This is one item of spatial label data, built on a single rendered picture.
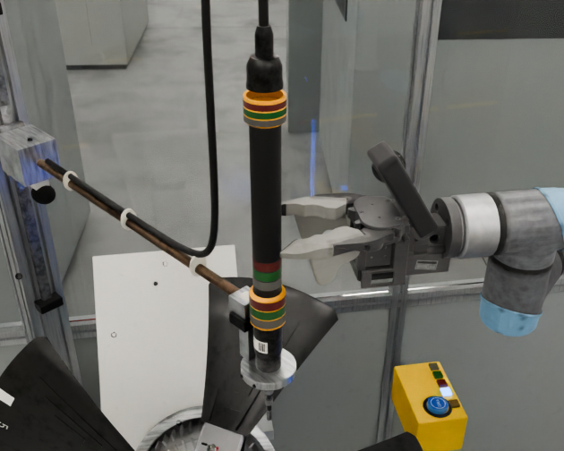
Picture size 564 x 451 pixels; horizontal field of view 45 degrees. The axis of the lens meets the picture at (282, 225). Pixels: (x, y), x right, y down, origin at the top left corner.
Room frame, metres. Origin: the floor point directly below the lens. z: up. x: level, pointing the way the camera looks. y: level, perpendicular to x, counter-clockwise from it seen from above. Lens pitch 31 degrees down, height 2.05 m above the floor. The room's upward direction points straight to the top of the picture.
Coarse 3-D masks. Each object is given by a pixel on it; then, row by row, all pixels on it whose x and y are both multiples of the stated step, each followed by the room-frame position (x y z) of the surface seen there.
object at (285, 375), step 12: (240, 300) 0.66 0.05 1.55; (240, 312) 0.65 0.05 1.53; (240, 324) 0.65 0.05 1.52; (240, 336) 0.65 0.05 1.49; (252, 336) 0.65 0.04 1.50; (240, 348) 0.65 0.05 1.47; (252, 348) 0.65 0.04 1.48; (252, 360) 0.65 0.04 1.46; (288, 360) 0.65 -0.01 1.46; (252, 372) 0.62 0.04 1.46; (264, 372) 0.62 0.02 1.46; (276, 372) 0.62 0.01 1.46; (288, 372) 0.62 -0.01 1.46; (252, 384) 0.61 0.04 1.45; (264, 384) 0.60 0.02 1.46; (276, 384) 0.61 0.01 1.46
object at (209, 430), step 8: (208, 424) 0.72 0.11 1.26; (208, 432) 0.71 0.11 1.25; (216, 432) 0.71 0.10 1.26; (224, 432) 0.70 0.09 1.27; (232, 432) 0.69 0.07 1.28; (200, 440) 0.71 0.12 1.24; (208, 440) 0.70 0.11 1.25; (216, 440) 0.70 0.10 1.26; (224, 440) 0.69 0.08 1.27; (232, 440) 0.68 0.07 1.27; (240, 440) 0.67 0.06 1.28; (200, 448) 0.70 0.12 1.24; (224, 448) 0.68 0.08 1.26; (232, 448) 0.67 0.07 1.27; (240, 448) 0.66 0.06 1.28
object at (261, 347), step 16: (256, 32) 0.63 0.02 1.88; (272, 32) 0.64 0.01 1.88; (256, 48) 0.63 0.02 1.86; (272, 48) 0.64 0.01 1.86; (256, 64) 0.63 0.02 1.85; (272, 64) 0.63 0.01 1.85; (256, 80) 0.62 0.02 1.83; (272, 80) 0.62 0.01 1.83; (256, 336) 0.63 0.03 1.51; (272, 336) 0.62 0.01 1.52; (256, 352) 0.63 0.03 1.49; (272, 352) 0.62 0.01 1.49; (272, 368) 0.62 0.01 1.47
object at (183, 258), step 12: (48, 168) 1.02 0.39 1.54; (60, 180) 0.99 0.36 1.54; (84, 192) 0.94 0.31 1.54; (96, 204) 0.91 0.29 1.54; (120, 216) 0.86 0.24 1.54; (132, 228) 0.84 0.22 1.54; (156, 240) 0.80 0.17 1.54; (168, 252) 0.77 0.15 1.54; (180, 252) 0.76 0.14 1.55; (204, 276) 0.72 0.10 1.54; (216, 276) 0.71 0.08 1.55; (228, 288) 0.68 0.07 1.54
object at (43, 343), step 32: (32, 352) 0.71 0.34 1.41; (0, 384) 0.70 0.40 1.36; (32, 384) 0.70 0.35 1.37; (64, 384) 0.69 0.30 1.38; (0, 416) 0.69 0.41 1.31; (32, 416) 0.69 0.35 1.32; (64, 416) 0.67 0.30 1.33; (96, 416) 0.67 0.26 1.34; (0, 448) 0.69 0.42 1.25; (32, 448) 0.68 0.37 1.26; (64, 448) 0.67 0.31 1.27; (96, 448) 0.66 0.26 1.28; (128, 448) 0.65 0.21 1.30
